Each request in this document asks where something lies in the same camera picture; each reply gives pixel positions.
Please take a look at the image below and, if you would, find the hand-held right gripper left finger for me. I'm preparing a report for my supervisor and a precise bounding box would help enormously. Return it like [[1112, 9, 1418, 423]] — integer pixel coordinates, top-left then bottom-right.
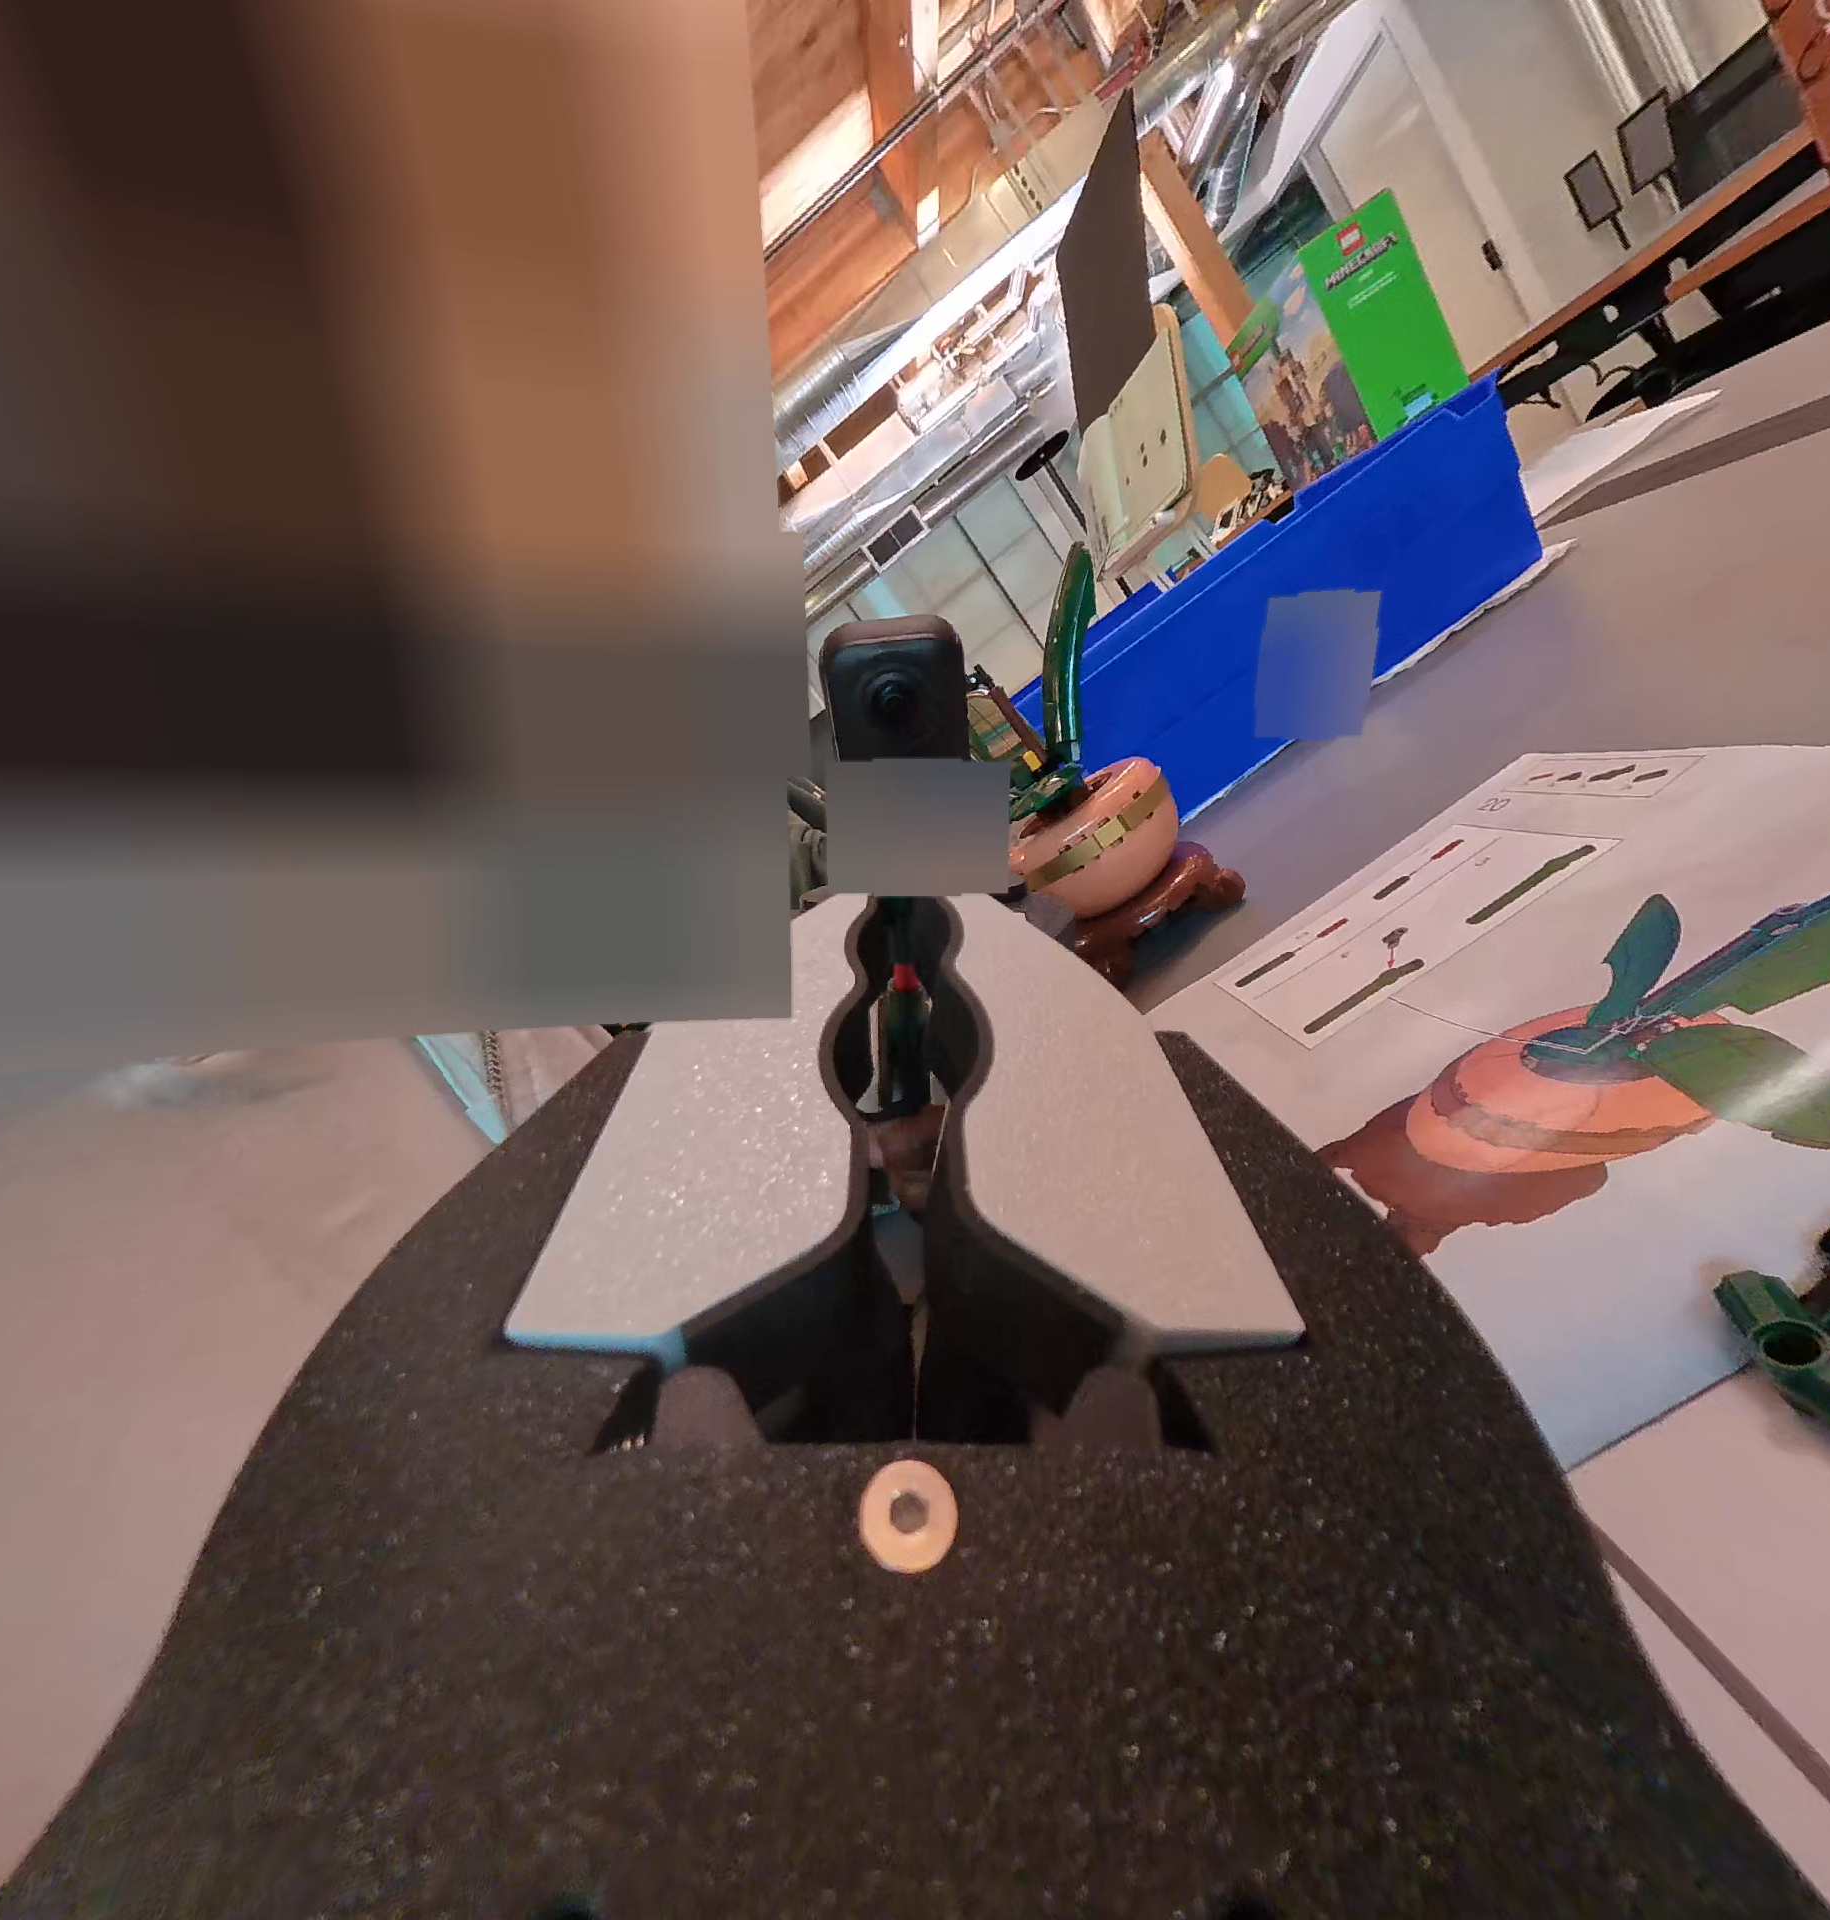
[[503, 900, 877, 1349]]

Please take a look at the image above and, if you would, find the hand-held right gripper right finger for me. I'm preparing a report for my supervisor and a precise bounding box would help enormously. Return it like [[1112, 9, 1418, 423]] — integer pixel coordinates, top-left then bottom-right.
[[926, 900, 1306, 1349]]

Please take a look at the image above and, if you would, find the green toy stem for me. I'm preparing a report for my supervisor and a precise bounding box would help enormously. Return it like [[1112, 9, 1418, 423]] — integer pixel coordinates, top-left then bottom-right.
[[873, 902, 940, 1186]]

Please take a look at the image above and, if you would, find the grey desk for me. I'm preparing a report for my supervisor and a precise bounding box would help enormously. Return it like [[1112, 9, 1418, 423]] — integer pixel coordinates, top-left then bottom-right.
[[0, 300, 1830, 1920]]

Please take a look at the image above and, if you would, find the toy orchid pot model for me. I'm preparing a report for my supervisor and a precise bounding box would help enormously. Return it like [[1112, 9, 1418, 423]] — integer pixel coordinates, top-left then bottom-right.
[[969, 549, 1247, 993]]

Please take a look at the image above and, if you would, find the cream plastic chair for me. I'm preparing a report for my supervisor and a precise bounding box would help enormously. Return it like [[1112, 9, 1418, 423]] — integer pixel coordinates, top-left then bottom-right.
[[1076, 300, 1200, 585]]

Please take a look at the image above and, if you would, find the blue plastic bin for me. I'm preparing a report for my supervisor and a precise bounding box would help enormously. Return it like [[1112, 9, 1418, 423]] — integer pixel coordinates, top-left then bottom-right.
[[1003, 374, 1546, 830]]

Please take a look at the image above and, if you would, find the building instruction booklet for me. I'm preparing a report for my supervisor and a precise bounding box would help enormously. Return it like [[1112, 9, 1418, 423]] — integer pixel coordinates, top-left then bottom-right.
[[1150, 750, 1830, 1475]]

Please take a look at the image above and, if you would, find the black board on stand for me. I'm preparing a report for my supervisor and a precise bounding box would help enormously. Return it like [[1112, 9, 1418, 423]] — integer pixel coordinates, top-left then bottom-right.
[[1054, 89, 1163, 441]]

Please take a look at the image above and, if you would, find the green toy set box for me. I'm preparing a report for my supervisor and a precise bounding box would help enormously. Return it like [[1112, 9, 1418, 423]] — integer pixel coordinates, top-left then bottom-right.
[[1228, 187, 1472, 485]]

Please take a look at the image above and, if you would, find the green toy connector piece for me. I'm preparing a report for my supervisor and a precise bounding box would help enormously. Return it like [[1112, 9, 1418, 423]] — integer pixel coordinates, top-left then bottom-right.
[[1715, 1267, 1830, 1456]]

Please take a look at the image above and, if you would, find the wooden office table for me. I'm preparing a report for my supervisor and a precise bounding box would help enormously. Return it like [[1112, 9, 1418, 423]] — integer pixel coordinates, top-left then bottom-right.
[[1469, 128, 1830, 411]]

